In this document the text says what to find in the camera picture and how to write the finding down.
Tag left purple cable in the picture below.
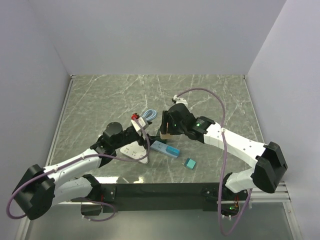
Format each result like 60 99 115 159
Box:
6 122 151 220

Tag light blue cable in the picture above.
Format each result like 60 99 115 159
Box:
141 109 158 123

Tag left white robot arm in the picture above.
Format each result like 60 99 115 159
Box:
6 118 151 220

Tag teal cube adapter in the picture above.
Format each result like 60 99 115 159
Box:
184 158 196 170

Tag wooden cube plug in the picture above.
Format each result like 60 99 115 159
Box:
160 133 172 140

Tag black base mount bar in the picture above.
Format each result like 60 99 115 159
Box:
69 182 241 216

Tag white triangular power strip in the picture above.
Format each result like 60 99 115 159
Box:
120 141 149 164

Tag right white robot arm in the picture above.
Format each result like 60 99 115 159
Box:
159 103 288 200

